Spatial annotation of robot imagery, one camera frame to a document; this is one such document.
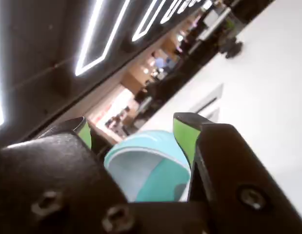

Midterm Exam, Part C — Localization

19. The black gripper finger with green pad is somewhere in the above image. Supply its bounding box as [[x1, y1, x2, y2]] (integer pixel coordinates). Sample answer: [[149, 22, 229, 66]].
[[173, 112, 302, 234], [0, 116, 141, 234]]

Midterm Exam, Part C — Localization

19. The teal plastic bin with lid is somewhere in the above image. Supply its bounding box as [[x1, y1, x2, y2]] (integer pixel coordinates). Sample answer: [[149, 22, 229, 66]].
[[103, 129, 192, 203]]

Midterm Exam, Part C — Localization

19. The small black stand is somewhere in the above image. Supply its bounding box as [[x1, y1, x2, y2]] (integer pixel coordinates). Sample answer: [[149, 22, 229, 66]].
[[218, 38, 244, 59]]

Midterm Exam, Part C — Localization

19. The silver cable grommet plate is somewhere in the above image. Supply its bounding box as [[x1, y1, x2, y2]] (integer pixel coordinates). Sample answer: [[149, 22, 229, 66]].
[[189, 83, 224, 113]]

